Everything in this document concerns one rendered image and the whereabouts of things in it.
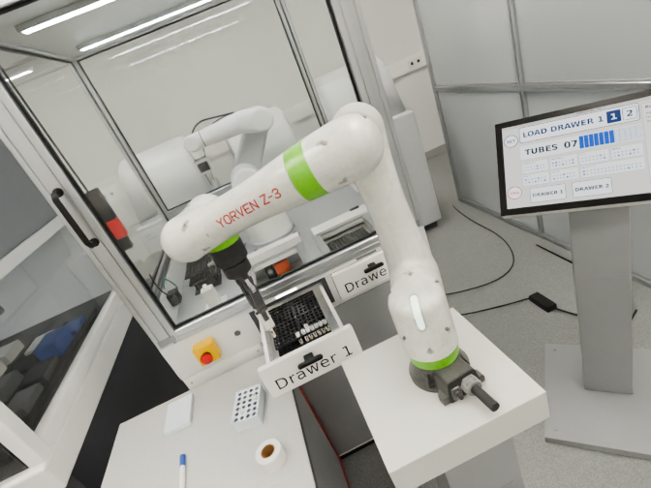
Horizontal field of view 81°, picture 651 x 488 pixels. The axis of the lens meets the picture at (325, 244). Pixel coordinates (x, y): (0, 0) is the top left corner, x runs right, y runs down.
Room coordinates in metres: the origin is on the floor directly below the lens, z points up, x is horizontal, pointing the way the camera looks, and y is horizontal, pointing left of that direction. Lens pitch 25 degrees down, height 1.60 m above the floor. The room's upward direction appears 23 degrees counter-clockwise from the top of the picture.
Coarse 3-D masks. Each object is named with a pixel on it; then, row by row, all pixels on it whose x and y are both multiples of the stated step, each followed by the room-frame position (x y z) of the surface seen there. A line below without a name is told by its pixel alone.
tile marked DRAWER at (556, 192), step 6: (546, 186) 1.01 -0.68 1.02; (552, 186) 1.00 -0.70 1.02; (558, 186) 0.99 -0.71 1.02; (564, 186) 0.98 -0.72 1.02; (534, 192) 1.02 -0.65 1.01; (540, 192) 1.01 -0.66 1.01; (546, 192) 1.00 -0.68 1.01; (552, 192) 0.99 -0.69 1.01; (558, 192) 0.98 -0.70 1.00; (564, 192) 0.97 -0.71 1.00; (534, 198) 1.01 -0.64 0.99; (540, 198) 1.00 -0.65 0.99; (546, 198) 0.99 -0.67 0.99; (552, 198) 0.98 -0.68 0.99; (558, 198) 0.97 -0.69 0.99; (564, 198) 0.96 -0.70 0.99
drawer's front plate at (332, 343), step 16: (336, 336) 0.87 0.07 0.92; (352, 336) 0.87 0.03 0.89; (304, 352) 0.86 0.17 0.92; (320, 352) 0.86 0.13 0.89; (336, 352) 0.87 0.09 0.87; (272, 368) 0.85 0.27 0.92; (288, 368) 0.85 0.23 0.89; (304, 368) 0.86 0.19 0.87; (320, 368) 0.86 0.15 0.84; (272, 384) 0.85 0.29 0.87; (288, 384) 0.85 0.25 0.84
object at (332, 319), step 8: (312, 288) 1.22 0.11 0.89; (320, 288) 1.19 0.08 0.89; (296, 296) 1.21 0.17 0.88; (320, 296) 1.22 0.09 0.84; (280, 304) 1.21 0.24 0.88; (320, 304) 1.18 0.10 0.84; (328, 304) 1.07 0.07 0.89; (328, 312) 1.11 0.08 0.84; (328, 320) 1.07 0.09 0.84; (336, 320) 0.97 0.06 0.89; (336, 328) 1.01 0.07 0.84; (264, 336) 1.04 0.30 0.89; (272, 336) 1.11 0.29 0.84; (264, 344) 1.00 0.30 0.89; (272, 344) 1.07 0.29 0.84; (264, 352) 0.96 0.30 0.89; (272, 352) 1.02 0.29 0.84; (272, 360) 0.96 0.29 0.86
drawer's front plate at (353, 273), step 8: (376, 256) 1.19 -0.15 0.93; (384, 256) 1.19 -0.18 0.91; (352, 264) 1.19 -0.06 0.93; (360, 264) 1.18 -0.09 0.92; (384, 264) 1.19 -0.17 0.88; (336, 272) 1.18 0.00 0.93; (344, 272) 1.18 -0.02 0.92; (352, 272) 1.18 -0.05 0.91; (360, 272) 1.18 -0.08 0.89; (384, 272) 1.19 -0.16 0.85; (336, 280) 1.17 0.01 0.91; (344, 280) 1.18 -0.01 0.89; (352, 280) 1.18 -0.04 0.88; (360, 280) 1.18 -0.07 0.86; (368, 280) 1.18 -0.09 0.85; (376, 280) 1.19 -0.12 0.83; (336, 288) 1.18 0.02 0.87; (344, 288) 1.17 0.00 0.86; (352, 288) 1.18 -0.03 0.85; (360, 288) 1.18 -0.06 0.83; (344, 296) 1.17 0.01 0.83
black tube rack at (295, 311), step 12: (300, 300) 1.16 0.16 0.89; (312, 300) 1.12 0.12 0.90; (276, 312) 1.15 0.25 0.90; (288, 312) 1.12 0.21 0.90; (300, 312) 1.09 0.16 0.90; (312, 312) 1.06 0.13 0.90; (276, 324) 1.11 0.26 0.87; (288, 324) 1.04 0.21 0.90; (300, 324) 1.06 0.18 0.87; (312, 324) 0.99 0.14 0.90; (276, 336) 1.01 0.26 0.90; (288, 336) 0.99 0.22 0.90; (288, 348) 0.97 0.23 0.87
